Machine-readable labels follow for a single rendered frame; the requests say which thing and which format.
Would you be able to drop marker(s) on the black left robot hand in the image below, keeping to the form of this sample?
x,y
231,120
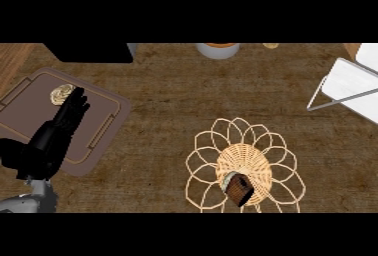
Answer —
x,y
55,133

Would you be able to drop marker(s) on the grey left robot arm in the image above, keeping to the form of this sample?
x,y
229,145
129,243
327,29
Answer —
x,y
30,200

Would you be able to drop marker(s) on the brown placemat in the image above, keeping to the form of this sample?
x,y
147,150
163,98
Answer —
x,y
45,110

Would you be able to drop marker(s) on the pale yellow tomato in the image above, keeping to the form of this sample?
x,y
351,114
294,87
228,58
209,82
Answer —
x,y
61,94

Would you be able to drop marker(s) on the white tiered shelf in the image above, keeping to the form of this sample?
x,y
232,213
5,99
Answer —
x,y
351,87

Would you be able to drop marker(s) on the black appliance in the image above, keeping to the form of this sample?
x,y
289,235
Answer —
x,y
91,52

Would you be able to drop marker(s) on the wicker flower-shaped basket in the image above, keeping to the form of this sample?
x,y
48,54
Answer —
x,y
244,160

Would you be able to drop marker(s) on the brown cupcake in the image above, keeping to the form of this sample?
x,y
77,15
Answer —
x,y
240,190

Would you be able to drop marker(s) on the grey pot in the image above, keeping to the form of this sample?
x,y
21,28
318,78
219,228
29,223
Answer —
x,y
218,50

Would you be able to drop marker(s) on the small tan object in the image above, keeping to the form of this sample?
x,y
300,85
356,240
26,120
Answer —
x,y
271,45

